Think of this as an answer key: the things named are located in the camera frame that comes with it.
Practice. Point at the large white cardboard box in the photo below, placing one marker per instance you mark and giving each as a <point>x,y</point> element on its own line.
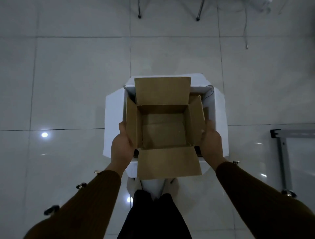
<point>115,118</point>

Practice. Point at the person's right thumb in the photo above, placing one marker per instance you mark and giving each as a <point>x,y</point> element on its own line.
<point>210,126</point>

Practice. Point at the black caster wheel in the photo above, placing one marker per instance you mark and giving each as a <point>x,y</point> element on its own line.
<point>51,209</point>
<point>81,185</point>

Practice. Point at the brown cardboard box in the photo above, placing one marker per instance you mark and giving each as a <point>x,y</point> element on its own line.
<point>164,125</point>

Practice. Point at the person's right forearm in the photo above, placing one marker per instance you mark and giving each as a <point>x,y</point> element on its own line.
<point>263,204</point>

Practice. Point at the grey metal rolling stand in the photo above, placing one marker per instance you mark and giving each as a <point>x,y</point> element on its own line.
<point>285,157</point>

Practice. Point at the person's left forearm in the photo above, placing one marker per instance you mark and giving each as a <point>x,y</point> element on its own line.
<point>81,209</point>

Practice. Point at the person's left hand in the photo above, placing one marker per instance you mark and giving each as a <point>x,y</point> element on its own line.
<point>121,150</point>

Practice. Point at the person's left thumb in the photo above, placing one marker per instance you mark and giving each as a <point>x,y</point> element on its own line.
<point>122,129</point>

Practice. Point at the metal chair leg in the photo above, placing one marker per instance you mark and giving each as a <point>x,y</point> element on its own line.
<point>139,9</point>
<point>199,10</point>

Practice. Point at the person's black trousers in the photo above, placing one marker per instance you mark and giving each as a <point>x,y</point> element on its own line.
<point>155,218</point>

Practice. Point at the person's right hand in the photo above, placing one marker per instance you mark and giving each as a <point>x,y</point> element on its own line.
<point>211,145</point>

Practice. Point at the person's white shoe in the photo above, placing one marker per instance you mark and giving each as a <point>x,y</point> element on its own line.
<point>172,187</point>
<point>134,186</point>

